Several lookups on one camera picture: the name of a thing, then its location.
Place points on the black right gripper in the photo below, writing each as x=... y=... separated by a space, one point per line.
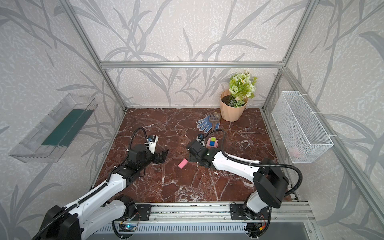
x=195 y=150

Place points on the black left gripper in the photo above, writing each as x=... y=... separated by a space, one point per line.
x=156 y=156

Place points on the pink block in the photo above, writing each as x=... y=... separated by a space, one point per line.
x=183 y=163
x=215 y=146

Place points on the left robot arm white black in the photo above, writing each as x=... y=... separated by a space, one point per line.
x=60 y=224

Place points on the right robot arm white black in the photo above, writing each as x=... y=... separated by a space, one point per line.
x=272 y=181

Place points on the blue dotted work glove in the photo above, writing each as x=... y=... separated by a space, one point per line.
x=204 y=125

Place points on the grey slotted scoop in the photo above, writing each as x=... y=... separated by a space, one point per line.
x=214 y=119

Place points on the beige flower pot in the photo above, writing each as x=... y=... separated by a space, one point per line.
x=228 y=113

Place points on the green circuit board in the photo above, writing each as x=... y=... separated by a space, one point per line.
x=127 y=227

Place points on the green artificial plant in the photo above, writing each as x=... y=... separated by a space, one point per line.
x=242 y=87

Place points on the clear plastic tray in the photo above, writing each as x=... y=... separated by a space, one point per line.
x=48 y=141

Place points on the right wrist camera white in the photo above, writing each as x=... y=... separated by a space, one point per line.
x=200 y=137

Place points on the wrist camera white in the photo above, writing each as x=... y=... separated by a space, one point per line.
x=151 y=143
x=200 y=137

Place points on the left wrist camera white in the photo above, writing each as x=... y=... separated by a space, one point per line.
x=151 y=143

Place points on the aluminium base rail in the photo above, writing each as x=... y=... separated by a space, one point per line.
x=199 y=212

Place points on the white wire basket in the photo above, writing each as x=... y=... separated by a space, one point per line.
x=303 y=135

